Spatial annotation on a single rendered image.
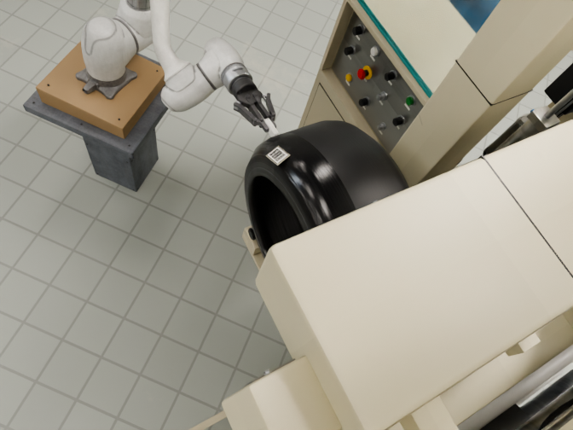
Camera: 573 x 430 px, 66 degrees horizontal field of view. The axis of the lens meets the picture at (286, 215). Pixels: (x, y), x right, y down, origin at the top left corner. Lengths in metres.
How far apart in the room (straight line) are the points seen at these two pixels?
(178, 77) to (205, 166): 1.25
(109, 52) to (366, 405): 1.64
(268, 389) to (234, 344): 1.78
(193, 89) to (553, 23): 1.01
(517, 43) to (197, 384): 1.91
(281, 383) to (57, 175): 2.31
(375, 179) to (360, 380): 0.62
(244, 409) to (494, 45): 0.81
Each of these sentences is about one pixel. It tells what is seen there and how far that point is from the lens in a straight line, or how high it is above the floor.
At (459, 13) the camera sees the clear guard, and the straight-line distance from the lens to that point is 1.45.
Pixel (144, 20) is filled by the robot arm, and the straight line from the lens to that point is 1.98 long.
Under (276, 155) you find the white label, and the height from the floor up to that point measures 1.39.
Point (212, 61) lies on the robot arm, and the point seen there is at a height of 1.22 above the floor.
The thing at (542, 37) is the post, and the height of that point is 1.82.
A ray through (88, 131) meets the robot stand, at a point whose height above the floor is 0.65.
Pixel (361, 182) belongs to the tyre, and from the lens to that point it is 1.06.
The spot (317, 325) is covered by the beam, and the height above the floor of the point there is 1.78.
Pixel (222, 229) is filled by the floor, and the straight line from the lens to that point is 2.51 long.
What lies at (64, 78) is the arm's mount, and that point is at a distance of 2.13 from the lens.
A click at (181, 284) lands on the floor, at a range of 2.40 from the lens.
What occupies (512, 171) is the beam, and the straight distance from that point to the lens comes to 0.78.
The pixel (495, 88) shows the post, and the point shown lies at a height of 1.69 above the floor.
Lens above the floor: 2.30
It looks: 62 degrees down
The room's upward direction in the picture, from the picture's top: 24 degrees clockwise
